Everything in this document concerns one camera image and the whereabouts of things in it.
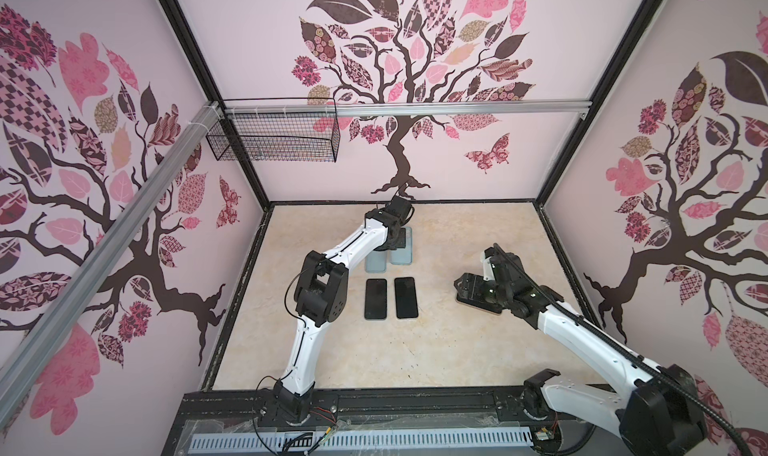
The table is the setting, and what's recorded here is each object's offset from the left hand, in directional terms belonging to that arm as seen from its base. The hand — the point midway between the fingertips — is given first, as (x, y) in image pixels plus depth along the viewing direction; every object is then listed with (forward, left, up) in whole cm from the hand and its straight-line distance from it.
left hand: (391, 244), depth 97 cm
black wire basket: (+49, +48, +8) cm, 69 cm away
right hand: (-17, -21, +5) cm, 27 cm away
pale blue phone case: (-4, -4, -2) cm, 6 cm away
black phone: (-16, -4, -7) cm, 18 cm away
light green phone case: (-2, +5, -9) cm, 10 cm away
